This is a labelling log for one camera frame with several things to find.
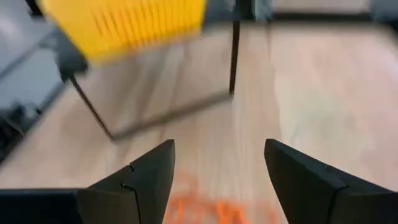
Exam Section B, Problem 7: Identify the black perforated metal desk riser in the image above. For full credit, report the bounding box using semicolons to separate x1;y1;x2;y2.
55;0;241;141

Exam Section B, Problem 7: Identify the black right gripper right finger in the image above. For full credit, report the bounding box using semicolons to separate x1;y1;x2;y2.
264;138;398;224

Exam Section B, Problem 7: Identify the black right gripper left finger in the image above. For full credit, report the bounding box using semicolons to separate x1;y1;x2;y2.
77;139;176;224

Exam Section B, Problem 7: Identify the black aluminium table frame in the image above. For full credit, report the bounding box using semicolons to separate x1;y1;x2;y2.
0;0;398;164

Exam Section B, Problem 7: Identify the yellow plastic mesh basket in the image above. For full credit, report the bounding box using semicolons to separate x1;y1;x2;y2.
36;0;208;65

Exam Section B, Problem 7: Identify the orange rubber band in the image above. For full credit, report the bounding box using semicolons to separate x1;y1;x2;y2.
167;174;218;224

